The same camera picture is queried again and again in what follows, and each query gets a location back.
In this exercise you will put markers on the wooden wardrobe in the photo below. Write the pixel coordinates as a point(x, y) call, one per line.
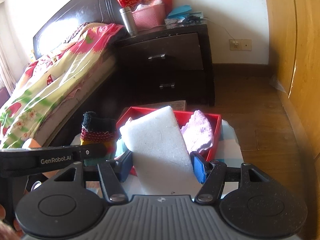
point(295, 55)

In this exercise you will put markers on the dark wooden headboard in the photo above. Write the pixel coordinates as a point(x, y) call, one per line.
point(70, 12)

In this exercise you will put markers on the clear plastic bag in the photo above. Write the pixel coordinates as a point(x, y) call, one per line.
point(277, 83)

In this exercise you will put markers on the blue paper plane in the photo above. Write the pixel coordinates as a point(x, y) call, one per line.
point(180, 10)

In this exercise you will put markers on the white curtain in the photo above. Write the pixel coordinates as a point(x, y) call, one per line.
point(5, 55)

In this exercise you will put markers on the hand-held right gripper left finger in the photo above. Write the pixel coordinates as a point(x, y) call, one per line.
point(125, 166)

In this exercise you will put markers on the pink plastic basket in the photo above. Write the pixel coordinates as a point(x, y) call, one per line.
point(147, 17)

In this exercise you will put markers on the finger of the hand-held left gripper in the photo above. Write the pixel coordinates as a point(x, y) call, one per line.
point(95, 151)

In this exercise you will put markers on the striped knitted sock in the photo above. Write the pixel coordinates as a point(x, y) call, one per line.
point(97, 132)

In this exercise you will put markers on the wall power outlet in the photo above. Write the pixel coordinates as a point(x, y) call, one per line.
point(240, 45)

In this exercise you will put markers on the light blue packet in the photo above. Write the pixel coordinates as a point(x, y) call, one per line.
point(173, 21)

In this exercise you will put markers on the dark wooden nightstand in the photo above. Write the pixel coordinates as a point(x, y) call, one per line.
point(175, 52)

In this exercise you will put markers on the floral quilt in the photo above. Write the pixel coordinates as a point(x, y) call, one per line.
point(50, 85)

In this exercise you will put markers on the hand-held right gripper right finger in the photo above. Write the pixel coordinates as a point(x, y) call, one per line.
point(198, 167)

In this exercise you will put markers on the pink knitted garment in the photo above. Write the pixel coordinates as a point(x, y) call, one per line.
point(197, 130)

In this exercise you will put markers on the person's left hand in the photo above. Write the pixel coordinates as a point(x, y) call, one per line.
point(7, 231)

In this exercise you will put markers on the steel thermos flask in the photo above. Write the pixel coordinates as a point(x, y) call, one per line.
point(127, 21)

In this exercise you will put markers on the blue checkered tablecloth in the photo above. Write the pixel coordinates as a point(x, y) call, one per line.
point(232, 165)

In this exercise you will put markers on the orange plastic bottle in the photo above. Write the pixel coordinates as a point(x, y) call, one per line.
point(32, 143)

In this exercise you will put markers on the red cardboard box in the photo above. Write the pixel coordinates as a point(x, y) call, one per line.
point(216, 135)

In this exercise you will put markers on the white foam block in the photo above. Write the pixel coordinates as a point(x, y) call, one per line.
point(155, 145)

